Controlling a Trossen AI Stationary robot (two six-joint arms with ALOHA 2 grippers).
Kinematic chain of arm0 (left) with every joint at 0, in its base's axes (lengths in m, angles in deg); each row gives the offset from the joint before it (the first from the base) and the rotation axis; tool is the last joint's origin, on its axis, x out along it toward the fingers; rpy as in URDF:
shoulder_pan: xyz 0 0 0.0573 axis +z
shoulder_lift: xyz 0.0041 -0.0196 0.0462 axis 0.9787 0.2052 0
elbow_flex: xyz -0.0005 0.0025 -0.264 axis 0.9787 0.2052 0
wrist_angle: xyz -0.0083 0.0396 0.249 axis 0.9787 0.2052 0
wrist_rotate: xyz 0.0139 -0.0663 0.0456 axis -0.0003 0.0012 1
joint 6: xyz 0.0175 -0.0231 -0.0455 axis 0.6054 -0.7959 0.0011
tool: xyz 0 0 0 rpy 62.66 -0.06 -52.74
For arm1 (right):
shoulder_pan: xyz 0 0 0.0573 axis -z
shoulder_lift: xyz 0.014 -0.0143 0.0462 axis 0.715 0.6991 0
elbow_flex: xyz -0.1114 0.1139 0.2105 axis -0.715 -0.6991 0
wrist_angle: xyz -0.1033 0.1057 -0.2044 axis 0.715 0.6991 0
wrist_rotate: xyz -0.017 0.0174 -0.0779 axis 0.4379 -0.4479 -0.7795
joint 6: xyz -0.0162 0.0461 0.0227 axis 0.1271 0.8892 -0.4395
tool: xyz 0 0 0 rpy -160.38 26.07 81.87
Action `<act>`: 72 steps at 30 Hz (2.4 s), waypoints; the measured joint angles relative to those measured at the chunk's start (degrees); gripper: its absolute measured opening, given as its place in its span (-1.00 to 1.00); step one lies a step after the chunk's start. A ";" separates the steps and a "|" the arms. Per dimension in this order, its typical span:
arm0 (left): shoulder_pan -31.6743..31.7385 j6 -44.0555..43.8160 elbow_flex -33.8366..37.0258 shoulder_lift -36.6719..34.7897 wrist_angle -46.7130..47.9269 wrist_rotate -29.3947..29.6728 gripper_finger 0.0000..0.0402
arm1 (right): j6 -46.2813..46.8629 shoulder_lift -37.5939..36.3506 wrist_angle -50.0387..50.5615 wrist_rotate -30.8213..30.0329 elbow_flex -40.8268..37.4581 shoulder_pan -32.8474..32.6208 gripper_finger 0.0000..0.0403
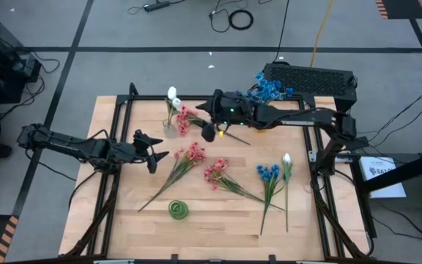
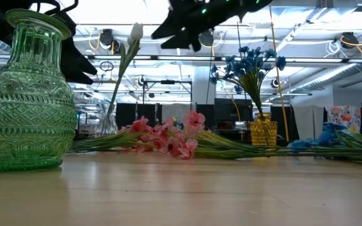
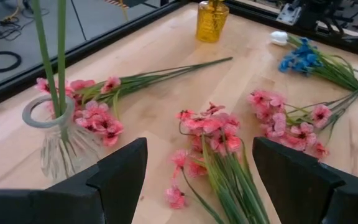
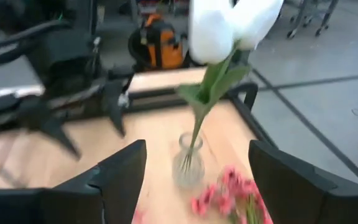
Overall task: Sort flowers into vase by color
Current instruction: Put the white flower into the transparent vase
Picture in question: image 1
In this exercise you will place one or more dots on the black aluminium table frame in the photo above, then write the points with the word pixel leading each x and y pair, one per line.
pixel 152 97

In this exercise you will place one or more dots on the black side desk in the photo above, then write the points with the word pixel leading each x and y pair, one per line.
pixel 409 166

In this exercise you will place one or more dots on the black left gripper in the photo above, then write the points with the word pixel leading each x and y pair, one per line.
pixel 134 152

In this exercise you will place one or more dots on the pink artificial flower bunch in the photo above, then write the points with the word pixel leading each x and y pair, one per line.
pixel 183 119
pixel 214 170
pixel 194 152

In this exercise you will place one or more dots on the clear ribbed glass vase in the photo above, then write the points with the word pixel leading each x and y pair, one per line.
pixel 170 131

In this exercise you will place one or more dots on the white printed paper sheet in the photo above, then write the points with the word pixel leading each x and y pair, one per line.
pixel 383 183

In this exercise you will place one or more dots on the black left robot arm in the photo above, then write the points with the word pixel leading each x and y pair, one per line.
pixel 68 144

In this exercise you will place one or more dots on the black power strip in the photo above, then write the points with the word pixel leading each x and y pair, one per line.
pixel 156 5

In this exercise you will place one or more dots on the green patterned glass vase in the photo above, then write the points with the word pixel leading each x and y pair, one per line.
pixel 178 209

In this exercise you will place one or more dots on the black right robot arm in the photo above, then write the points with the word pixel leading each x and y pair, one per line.
pixel 306 115

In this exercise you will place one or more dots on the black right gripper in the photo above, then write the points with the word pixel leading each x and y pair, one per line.
pixel 233 110

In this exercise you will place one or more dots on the black computer tower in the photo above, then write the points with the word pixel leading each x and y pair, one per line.
pixel 313 82

